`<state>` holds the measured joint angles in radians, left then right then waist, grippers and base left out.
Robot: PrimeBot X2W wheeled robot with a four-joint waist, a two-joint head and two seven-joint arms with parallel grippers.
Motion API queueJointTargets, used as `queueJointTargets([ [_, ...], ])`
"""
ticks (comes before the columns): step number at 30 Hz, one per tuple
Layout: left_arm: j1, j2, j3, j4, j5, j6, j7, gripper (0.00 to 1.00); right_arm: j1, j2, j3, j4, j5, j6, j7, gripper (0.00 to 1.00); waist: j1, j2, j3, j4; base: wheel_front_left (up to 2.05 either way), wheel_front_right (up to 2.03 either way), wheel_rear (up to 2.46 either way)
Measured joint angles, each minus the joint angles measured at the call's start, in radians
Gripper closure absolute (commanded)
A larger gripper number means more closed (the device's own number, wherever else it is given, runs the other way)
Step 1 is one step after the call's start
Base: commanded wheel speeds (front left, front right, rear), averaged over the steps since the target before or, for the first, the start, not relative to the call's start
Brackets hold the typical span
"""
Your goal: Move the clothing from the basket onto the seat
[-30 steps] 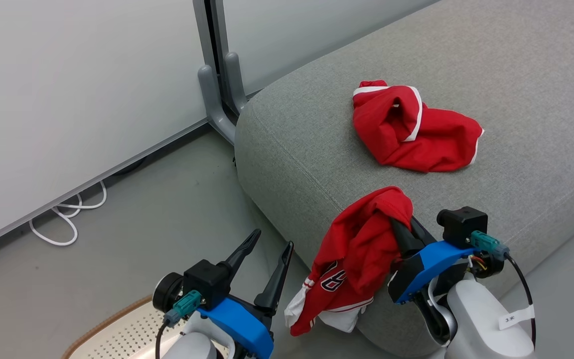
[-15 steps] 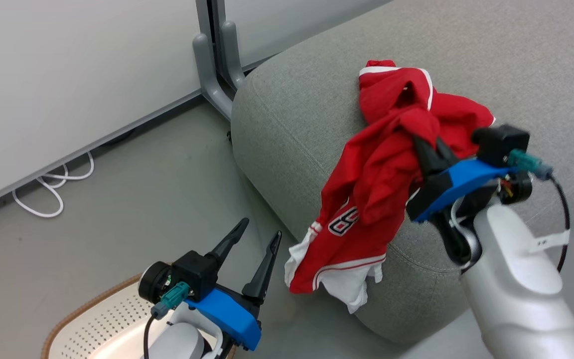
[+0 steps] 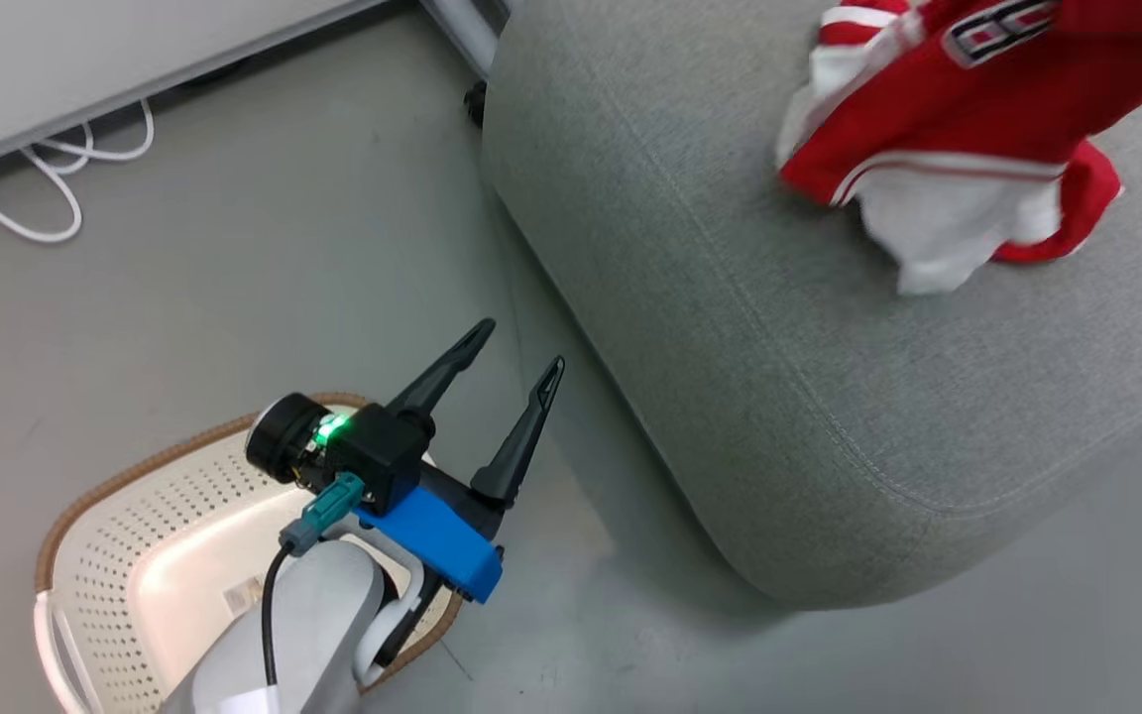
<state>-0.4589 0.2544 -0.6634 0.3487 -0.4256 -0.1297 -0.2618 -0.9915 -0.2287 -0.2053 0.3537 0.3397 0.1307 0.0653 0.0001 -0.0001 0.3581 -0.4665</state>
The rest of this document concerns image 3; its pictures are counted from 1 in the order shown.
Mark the white perforated laundry basket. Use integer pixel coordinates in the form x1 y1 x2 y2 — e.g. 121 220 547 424
33 391 464 714

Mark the black cable teal connector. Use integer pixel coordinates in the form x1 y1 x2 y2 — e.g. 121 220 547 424
262 473 367 687

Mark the looped white cable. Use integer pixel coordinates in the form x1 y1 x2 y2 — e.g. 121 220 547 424
0 97 157 245

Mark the grey partition leg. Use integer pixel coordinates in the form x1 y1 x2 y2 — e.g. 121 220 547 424
420 0 514 80

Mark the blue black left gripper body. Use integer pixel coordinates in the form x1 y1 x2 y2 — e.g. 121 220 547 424
246 394 505 604

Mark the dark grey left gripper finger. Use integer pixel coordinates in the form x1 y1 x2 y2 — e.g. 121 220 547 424
388 318 497 439
471 356 566 509

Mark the grey fabric sofa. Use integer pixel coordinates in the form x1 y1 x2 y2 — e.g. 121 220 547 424
480 0 1142 609

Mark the large white partition panel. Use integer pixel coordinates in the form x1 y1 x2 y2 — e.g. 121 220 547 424
0 0 389 184

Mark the red garment white hem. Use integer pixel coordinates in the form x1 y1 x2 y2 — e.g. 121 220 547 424
776 8 1124 297

